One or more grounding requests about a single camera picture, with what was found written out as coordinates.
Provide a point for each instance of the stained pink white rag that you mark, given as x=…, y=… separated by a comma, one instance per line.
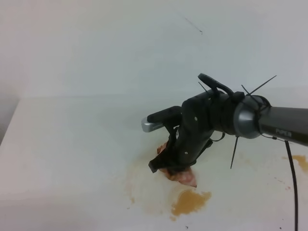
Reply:
x=185, y=177

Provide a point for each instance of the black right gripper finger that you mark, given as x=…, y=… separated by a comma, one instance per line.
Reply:
x=175, y=171

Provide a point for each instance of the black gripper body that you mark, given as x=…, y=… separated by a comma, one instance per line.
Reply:
x=201, y=115

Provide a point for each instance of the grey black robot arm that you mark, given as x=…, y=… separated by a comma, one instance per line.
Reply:
x=251, y=116

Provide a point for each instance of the large brown coffee puddle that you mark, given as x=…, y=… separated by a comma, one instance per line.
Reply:
x=190, y=201

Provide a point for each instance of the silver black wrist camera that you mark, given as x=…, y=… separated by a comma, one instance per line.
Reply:
x=168, y=118

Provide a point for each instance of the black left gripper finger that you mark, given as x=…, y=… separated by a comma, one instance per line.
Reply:
x=161, y=162

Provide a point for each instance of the small brown coffee stain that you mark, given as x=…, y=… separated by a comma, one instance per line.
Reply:
x=302, y=162

